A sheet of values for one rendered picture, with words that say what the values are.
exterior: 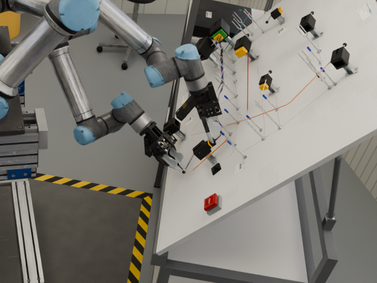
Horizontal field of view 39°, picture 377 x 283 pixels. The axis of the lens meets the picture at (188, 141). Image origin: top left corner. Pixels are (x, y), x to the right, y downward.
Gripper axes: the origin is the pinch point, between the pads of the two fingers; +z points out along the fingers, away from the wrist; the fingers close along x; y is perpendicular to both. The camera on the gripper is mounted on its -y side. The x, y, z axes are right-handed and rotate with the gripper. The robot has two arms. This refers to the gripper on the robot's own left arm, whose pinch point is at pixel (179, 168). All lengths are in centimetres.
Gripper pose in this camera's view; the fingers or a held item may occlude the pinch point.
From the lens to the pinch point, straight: 204.4
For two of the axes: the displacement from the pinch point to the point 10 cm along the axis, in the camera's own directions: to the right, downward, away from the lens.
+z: 6.7, 7.3, 1.1
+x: 6.0, -6.2, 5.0
